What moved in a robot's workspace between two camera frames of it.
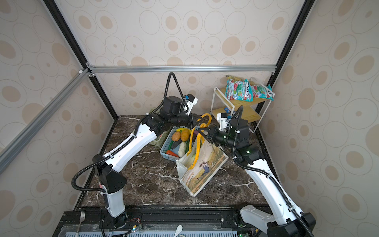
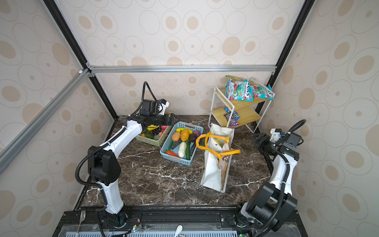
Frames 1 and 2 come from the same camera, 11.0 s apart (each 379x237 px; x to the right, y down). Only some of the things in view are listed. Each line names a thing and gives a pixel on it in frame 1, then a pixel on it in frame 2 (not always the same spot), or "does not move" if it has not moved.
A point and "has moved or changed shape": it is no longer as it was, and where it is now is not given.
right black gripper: x=211 y=129 -> x=266 y=137
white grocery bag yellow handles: x=204 y=160 has moved or changed shape
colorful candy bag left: x=237 y=89 does not move
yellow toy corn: x=180 y=129 does not move
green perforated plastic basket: x=160 y=140 does not move
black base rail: x=214 y=217 does not move
